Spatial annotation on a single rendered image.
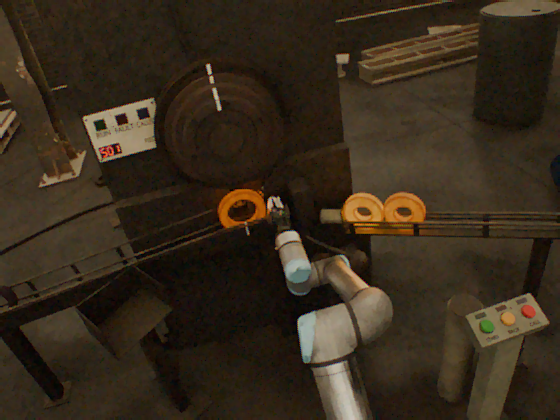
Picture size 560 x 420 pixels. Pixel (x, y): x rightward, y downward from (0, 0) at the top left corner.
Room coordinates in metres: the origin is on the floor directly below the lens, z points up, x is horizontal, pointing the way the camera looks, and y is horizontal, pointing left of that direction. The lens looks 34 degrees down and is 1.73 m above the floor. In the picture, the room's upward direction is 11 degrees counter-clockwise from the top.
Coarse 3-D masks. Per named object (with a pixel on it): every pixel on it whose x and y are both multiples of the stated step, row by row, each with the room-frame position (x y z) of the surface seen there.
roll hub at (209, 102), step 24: (240, 96) 1.41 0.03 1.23; (192, 120) 1.34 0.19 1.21; (216, 120) 1.36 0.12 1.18; (240, 120) 1.37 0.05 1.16; (264, 120) 1.37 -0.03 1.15; (192, 144) 1.34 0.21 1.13; (216, 144) 1.34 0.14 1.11; (240, 144) 1.35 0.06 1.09; (264, 144) 1.37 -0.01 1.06; (216, 168) 1.35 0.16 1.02; (240, 168) 1.36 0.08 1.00
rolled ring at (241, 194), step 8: (232, 192) 1.47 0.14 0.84; (240, 192) 1.46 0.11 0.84; (248, 192) 1.46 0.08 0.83; (256, 192) 1.49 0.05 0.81; (224, 200) 1.46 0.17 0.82; (232, 200) 1.45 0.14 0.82; (240, 200) 1.45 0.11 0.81; (256, 200) 1.46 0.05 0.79; (224, 208) 1.45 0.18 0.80; (264, 208) 1.47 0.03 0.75; (224, 216) 1.45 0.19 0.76; (256, 216) 1.47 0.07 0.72; (224, 224) 1.44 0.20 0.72; (232, 224) 1.45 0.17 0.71
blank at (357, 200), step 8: (352, 200) 1.38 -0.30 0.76; (360, 200) 1.36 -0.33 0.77; (368, 200) 1.35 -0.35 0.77; (376, 200) 1.35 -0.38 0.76; (344, 208) 1.39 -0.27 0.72; (352, 208) 1.38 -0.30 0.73; (368, 208) 1.35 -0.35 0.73; (376, 208) 1.34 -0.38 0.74; (352, 216) 1.38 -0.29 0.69; (360, 216) 1.39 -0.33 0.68; (368, 216) 1.38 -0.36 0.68; (376, 216) 1.34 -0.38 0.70; (360, 224) 1.37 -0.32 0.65; (368, 224) 1.35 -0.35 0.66; (376, 224) 1.34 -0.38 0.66
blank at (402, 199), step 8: (400, 192) 1.32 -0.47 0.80; (392, 200) 1.31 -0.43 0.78; (400, 200) 1.29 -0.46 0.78; (408, 200) 1.28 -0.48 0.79; (416, 200) 1.27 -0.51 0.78; (384, 208) 1.32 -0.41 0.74; (392, 208) 1.31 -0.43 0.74; (416, 208) 1.27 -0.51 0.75; (424, 208) 1.27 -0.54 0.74; (384, 216) 1.32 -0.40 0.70; (392, 216) 1.31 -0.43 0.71; (400, 216) 1.32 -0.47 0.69; (416, 216) 1.27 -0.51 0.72; (424, 216) 1.25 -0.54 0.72; (392, 224) 1.31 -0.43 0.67; (400, 224) 1.29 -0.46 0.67
